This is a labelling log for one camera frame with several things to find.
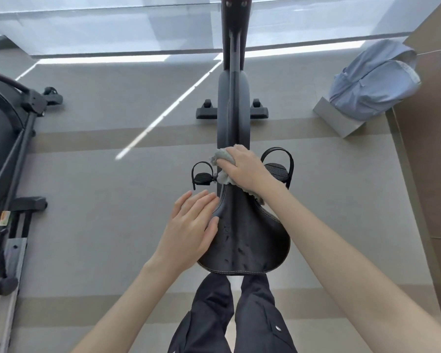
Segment person's left forearm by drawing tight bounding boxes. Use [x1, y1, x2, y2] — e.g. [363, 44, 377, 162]
[71, 258, 187, 353]

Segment person's right forearm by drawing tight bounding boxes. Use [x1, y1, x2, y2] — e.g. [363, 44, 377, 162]
[264, 181, 441, 353]

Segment white sheer window curtain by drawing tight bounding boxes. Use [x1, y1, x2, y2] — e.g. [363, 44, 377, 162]
[0, 0, 441, 58]

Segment person's left hand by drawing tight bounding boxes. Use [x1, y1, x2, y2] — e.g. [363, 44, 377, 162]
[146, 190, 220, 273]

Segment silver metal floor rail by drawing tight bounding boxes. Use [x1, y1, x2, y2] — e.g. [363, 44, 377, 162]
[0, 237, 28, 353]

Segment black bike pedal with strap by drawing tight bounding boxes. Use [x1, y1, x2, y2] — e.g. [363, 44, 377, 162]
[191, 161, 220, 191]
[260, 147, 295, 190]

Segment black exercise bike frame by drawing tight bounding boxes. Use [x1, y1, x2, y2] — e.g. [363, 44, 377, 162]
[196, 0, 270, 188]

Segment grey cleaning cloth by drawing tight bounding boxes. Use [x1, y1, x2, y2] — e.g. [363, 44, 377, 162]
[210, 144, 267, 206]

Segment black elliptical trainer machine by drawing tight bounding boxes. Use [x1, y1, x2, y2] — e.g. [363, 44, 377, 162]
[0, 68, 64, 299]

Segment light blue shirt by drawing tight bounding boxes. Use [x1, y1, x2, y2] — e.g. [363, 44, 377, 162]
[329, 39, 422, 121]

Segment person's right hand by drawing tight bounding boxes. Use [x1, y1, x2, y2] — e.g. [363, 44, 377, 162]
[216, 145, 284, 197]

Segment white box stool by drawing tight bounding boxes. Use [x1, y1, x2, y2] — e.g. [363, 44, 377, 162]
[312, 96, 387, 139]

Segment black leather bike saddle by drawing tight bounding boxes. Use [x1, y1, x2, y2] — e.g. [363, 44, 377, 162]
[196, 183, 291, 277]

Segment person's black trousers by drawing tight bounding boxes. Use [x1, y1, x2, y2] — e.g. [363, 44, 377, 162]
[168, 273, 298, 353]

